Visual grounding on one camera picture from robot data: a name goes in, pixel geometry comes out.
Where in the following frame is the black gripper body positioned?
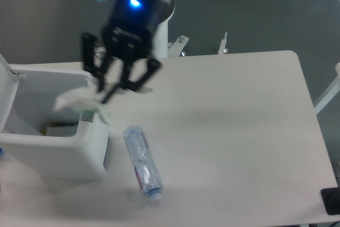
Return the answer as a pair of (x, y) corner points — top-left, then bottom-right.
(101, 0), (173, 62)

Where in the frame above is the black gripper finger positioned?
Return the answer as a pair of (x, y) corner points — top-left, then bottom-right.
(81, 32), (125, 93)
(101, 58), (162, 104)

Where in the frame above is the white plastic bag wrapper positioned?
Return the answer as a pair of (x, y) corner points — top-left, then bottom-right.
(52, 83), (113, 125)

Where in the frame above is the clear plastic water bottle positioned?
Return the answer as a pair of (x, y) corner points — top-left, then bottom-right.
(123, 125), (163, 207)

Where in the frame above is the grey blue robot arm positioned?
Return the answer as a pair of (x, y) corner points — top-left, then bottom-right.
(81, 0), (174, 104)

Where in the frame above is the white trash can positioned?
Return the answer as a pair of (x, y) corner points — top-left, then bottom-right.
(1, 58), (111, 180)

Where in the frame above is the trash inside the can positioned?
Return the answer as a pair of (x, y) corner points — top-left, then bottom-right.
(39, 123), (78, 137)

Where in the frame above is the blue object at left edge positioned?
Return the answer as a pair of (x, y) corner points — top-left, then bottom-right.
(0, 148), (5, 158)

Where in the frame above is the black device at table edge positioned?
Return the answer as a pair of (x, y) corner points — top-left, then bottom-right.
(320, 187), (339, 215)

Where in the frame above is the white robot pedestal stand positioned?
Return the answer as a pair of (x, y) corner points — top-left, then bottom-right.
(93, 11), (230, 60)

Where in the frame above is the white frame at right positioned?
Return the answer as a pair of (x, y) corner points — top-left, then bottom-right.
(313, 63), (339, 114)

